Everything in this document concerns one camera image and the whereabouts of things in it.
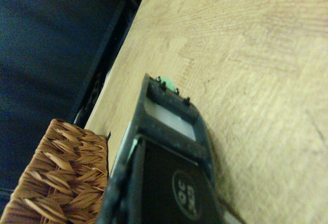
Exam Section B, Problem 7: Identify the pale green plush toy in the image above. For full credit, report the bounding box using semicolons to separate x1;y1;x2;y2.
162;73;177;92

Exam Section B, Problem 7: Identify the brown wicker basket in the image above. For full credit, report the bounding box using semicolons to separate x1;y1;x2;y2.
0;118;111;224

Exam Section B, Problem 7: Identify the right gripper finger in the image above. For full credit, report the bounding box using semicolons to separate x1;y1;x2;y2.
96;72;224;224

